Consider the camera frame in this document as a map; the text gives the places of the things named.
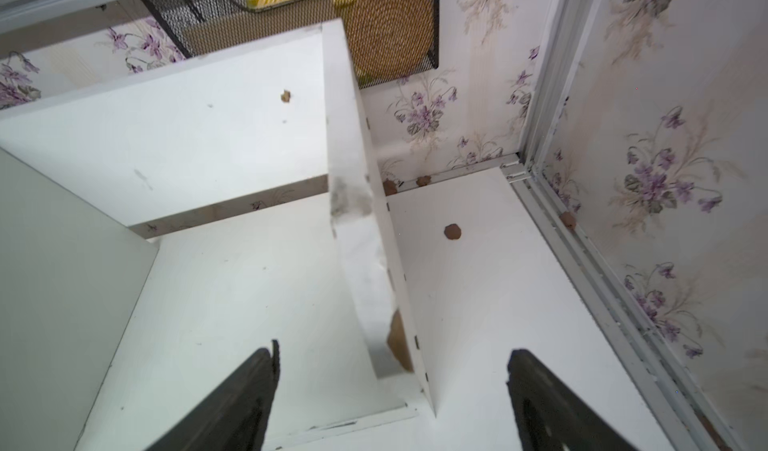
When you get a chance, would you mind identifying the round woven coaster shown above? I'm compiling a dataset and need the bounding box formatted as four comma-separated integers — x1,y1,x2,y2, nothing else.
344,0,434,82

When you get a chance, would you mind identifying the black mesh basket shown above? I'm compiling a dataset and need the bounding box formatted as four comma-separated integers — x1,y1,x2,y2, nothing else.
141,0,440,88

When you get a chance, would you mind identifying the white wooden bookshelf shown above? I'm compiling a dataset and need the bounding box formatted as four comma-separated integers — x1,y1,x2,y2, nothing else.
1,20,434,450

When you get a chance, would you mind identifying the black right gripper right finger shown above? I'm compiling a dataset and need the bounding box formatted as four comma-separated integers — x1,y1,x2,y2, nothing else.
507,349,634,451

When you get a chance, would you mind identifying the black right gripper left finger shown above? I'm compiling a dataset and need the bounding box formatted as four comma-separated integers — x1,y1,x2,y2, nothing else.
149,340,280,451

